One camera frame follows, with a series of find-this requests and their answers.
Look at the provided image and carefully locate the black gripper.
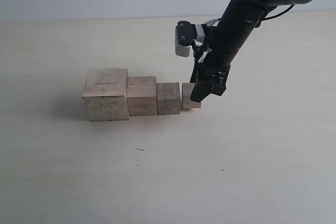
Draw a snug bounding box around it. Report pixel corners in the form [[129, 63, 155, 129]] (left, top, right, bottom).
[[190, 0, 265, 103]]

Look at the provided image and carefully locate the smallest wooden cube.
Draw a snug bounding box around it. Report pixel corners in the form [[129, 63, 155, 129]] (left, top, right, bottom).
[[182, 83, 201, 110]]

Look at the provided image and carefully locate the third largest wooden cube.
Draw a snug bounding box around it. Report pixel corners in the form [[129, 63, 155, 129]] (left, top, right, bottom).
[[156, 82, 181, 115]]

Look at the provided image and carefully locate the second largest wooden cube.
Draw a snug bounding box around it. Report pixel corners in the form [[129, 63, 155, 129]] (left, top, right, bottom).
[[126, 76, 157, 116]]

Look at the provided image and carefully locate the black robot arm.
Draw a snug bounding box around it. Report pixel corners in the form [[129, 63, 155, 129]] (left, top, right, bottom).
[[190, 0, 312, 102]]

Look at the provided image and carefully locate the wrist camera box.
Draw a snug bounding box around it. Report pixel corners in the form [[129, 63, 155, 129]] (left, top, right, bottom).
[[175, 20, 205, 58]]

